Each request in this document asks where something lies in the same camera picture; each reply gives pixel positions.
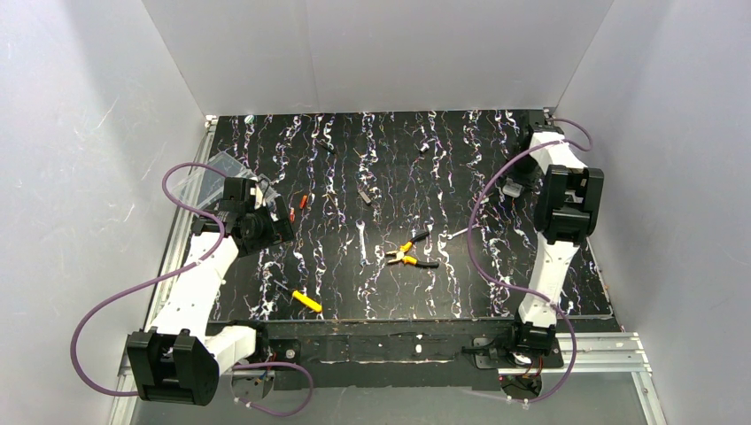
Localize small grey battery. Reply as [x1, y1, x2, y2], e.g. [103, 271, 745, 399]
[358, 190, 372, 205]

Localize aluminium frame rail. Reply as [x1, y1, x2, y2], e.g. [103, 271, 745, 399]
[108, 114, 667, 425]

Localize silver hex key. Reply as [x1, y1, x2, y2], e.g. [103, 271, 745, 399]
[446, 225, 474, 240]

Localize white remote control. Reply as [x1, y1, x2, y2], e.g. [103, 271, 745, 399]
[501, 181, 523, 198]

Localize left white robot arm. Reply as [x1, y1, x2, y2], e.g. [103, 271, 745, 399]
[126, 175, 294, 406]

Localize yellow black pliers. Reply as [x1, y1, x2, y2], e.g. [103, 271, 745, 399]
[385, 230, 440, 270]

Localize clear plastic screw box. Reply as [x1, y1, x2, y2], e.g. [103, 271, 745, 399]
[167, 152, 270, 210]

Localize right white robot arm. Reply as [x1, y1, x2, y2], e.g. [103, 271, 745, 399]
[510, 117, 605, 359]

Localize yellow handle screwdriver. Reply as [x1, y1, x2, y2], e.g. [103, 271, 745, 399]
[275, 282, 323, 313]

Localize thin black rod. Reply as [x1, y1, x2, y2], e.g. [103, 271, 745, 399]
[316, 141, 337, 155]

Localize silver open-end wrench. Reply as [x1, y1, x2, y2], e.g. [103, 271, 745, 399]
[356, 220, 368, 267]

